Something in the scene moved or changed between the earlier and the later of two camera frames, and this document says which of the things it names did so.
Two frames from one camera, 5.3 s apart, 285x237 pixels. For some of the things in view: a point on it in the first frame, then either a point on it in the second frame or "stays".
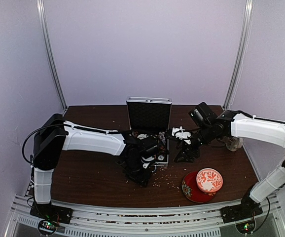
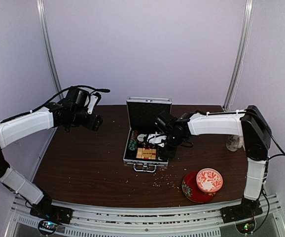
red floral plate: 191,191 stays
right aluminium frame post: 241,56 stays
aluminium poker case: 149,115 stays
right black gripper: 185,152 → 167,154
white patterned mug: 234,143 stays
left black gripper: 142,179 → 95,122
